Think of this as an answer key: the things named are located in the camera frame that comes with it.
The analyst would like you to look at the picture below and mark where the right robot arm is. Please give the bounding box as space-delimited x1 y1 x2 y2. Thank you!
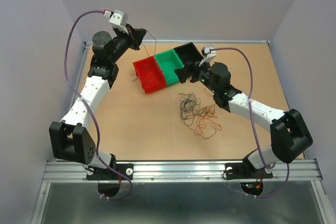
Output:
174 62 313 177

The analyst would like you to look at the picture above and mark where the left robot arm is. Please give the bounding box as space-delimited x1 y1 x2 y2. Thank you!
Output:
49 24 146 179

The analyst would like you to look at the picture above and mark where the green plastic bin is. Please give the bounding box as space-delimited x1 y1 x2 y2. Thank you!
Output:
154 49 184 86

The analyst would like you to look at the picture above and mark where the orange wire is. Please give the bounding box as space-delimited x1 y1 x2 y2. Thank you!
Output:
194 104 220 135

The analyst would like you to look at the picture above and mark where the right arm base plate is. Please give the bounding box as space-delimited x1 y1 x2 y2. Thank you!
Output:
222 162 273 180

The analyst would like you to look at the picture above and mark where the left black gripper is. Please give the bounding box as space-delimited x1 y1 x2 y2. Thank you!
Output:
109 23 146 63

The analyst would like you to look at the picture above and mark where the red plastic bin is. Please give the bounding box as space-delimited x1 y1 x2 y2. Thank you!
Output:
133 56 167 94

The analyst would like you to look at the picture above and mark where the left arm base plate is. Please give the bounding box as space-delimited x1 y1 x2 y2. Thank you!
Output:
88 163 134 182

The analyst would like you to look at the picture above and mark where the black plastic bin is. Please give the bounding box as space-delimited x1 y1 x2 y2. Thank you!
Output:
173 42 203 66

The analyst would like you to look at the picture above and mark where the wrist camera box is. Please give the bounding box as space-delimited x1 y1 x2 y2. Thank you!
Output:
109 10 128 34
199 45 217 66

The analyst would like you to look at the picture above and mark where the aluminium mounting rail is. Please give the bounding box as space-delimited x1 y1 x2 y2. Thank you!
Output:
42 159 323 184

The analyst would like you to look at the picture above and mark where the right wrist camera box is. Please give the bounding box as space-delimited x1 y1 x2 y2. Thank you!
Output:
199 45 217 66

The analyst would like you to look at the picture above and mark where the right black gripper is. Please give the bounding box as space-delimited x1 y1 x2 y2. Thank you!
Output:
173 57 218 94

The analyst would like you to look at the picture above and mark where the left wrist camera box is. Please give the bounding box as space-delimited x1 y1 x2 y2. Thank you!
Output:
109 10 128 34

